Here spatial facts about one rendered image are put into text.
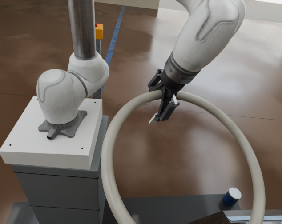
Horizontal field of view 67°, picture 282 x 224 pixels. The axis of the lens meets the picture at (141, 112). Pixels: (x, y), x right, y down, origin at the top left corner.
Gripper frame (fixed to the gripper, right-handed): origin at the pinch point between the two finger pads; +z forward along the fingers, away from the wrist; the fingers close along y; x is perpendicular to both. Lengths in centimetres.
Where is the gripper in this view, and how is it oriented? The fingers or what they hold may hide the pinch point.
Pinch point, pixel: (151, 109)
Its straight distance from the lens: 76.0
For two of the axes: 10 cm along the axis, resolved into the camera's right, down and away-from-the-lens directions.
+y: 2.8, 8.7, -4.1
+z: -3.2, 4.9, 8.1
